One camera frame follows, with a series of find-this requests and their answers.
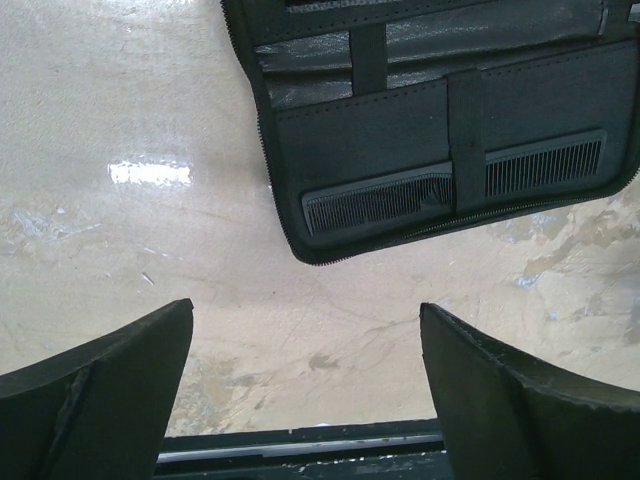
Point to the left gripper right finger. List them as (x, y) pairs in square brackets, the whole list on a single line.
[(506, 414)]

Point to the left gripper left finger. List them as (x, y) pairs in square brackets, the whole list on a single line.
[(99, 410)]

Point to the black straight comb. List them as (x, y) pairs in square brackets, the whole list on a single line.
[(430, 192)]

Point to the black tool case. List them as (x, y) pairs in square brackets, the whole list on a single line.
[(351, 90)]

